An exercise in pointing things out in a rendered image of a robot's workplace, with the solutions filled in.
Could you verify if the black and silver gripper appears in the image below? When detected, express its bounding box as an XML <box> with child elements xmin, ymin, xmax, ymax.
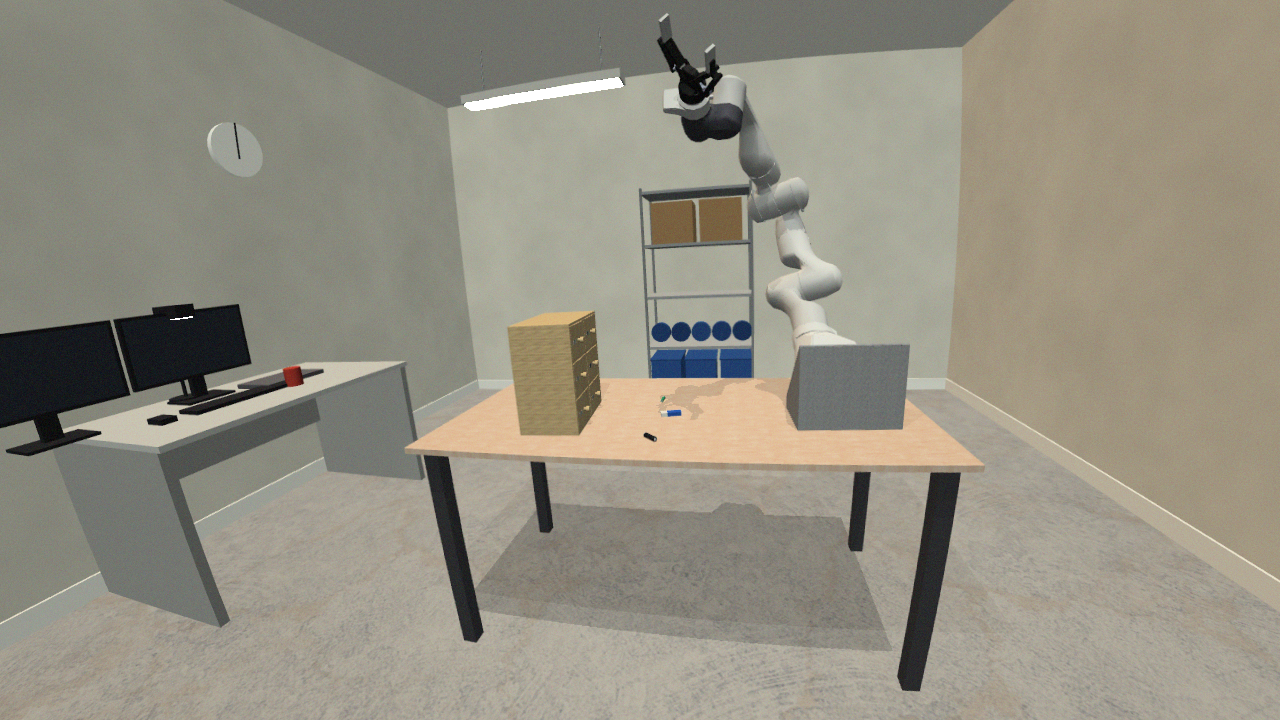
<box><xmin>657</xmin><ymin>13</ymin><xmax>723</xmax><ymax>104</ymax></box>

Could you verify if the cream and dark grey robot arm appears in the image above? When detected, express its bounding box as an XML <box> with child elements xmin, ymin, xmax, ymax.
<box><xmin>662</xmin><ymin>76</ymin><xmax>856</xmax><ymax>365</ymax></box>

